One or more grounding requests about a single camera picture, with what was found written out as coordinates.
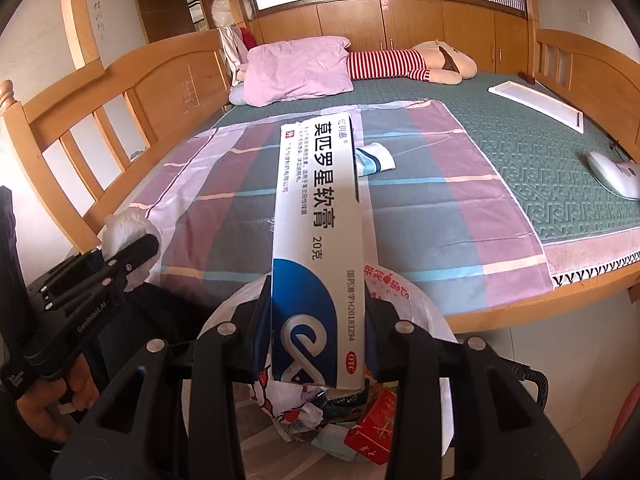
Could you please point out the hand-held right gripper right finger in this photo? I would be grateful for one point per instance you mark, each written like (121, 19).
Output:
(430, 375)

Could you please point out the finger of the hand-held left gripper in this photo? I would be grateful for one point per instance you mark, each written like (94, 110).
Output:
(135, 247)
(120, 276)

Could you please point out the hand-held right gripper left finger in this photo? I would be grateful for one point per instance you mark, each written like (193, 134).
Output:
(220, 370)

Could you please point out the white tissue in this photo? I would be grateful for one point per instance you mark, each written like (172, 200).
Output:
(127, 225)

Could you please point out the pink white plastic bag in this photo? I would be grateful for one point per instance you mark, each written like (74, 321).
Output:
(430, 310)

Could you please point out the white blue medicine box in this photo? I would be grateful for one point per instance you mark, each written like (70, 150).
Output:
(315, 240)

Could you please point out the person's left hand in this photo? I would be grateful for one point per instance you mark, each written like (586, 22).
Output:
(82, 385)

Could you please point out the red cardboard box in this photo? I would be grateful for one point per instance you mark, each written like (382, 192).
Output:
(372, 427)

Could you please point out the white floral wrapper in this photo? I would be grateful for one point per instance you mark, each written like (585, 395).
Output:
(290, 405)

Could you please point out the blue face mask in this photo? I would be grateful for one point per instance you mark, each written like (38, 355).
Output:
(332, 447)

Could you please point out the plaid bedsheet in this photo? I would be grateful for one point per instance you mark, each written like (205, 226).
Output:
(425, 200)

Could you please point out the light blue pillow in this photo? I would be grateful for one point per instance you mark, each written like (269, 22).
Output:
(238, 94)

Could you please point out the pink plastic object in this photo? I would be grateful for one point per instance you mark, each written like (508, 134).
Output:
(627, 410)

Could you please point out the pink patterned mattress pad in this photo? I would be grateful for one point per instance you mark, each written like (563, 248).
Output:
(595, 260)

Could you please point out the white red hanging cloth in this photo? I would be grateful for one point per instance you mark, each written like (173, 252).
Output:
(235, 52)

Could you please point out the white blue printed packet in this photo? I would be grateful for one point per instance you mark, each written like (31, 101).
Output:
(376, 159)

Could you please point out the green woven bed mat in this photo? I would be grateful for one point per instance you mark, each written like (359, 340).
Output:
(540, 175)

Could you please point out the pink pillow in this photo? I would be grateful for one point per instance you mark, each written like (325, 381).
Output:
(295, 70)

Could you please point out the white stuffed plastic bags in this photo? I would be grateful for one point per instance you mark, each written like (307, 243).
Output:
(227, 0)

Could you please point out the white handheld vacuum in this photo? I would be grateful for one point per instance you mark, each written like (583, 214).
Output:
(615, 175)

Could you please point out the white flat board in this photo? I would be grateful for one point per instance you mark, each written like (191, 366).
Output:
(537, 102)

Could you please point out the striped plush doll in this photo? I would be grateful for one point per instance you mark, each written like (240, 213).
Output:
(400, 62)

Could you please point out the wooden bed frame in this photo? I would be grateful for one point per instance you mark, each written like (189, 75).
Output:
(150, 90)

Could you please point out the wall switch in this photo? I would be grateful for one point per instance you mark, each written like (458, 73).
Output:
(583, 15)

